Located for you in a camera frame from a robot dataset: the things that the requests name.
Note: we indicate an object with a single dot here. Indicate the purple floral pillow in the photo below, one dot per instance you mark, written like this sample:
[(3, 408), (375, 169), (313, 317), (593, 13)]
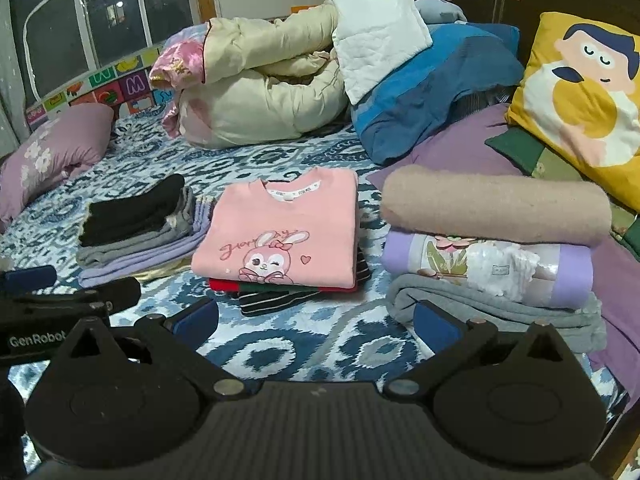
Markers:
[(55, 155)]

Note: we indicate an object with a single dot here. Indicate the white quilted pad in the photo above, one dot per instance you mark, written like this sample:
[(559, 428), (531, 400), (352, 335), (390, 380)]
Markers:
[(380, 35)]

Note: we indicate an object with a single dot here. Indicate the black white striped garment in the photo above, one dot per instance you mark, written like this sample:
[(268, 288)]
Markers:
[(280, 302)]

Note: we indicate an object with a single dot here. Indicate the grey fleece garment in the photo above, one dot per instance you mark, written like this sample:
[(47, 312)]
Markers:
[(500, 315)]

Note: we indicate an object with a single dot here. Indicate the red green sweater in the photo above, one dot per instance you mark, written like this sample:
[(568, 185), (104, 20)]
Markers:
[(225, 285)]

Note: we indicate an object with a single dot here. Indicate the alphabet foam mat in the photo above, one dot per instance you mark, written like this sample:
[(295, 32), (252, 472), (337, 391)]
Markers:
[(125, 82)]

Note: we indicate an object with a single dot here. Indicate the pink rabbit sweatshirt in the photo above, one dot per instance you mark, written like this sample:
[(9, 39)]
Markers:
[(285, 225)]

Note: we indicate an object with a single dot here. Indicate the blue patterned bedspread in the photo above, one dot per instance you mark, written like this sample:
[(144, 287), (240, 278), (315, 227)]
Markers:
[(310, 340)]

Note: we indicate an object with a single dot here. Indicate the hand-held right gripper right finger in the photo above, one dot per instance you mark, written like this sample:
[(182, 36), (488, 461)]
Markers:
[(437, 325)]

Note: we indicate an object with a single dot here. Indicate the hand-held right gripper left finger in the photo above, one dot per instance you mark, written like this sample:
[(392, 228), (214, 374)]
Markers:
[(192, 320)]

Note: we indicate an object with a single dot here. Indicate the cream folded garment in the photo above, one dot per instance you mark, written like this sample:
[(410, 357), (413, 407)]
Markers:
[(165, 271)]

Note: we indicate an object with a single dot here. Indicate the lavender folded garment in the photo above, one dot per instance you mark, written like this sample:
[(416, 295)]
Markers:
[(150, 265)]

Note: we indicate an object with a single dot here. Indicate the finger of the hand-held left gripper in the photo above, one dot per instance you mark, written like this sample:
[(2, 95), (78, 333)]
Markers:
[(100, 295), (30, 279)]

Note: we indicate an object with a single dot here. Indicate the grey curtain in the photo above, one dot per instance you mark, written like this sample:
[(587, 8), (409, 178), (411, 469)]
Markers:
[(12, 115)]

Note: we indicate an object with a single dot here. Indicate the lavender packaged bedding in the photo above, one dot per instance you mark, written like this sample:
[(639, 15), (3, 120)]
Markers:
[(405, 260)]

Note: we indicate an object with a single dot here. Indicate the grey folded garment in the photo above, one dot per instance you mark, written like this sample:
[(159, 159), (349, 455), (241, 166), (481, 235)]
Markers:
[(150, 245)]

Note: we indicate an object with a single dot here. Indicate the yellow cartoon pillow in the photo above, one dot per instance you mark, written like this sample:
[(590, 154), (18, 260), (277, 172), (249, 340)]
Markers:
[(585, 95)]

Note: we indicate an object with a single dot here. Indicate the white tubular frame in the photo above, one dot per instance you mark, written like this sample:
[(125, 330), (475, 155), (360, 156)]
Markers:
[(80, 5)]

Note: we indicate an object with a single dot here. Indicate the cream satin quilt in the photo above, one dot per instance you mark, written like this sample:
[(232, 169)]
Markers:
[(250, 100)]

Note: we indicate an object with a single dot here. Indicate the beige rolled blanket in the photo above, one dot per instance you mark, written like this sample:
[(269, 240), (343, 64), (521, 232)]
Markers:
[(490, 205)]

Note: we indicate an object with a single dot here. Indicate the black folded garment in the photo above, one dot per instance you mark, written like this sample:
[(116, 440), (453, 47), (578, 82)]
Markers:
[(135, 210)]

